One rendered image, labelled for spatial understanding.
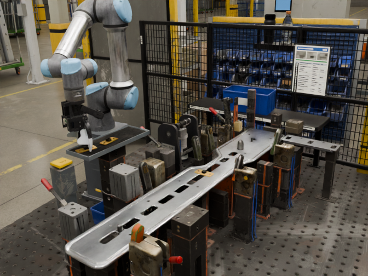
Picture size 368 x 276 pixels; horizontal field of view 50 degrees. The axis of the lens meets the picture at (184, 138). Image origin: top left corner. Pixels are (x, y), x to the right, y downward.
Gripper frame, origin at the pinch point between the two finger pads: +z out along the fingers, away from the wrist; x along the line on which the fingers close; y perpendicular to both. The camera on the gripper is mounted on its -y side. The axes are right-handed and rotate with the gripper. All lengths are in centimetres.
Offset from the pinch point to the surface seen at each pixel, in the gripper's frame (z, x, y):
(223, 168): 18, 25, -54
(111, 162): 9.9, 2.0, -9.7
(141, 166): 7.9, 17.4, -15.3
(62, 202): 10.6, 19.8, 19.2
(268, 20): -39, -27, -141
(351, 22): -29, -45, -271
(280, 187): 36, 32, -87
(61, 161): 1.7, 5.1, 12.7
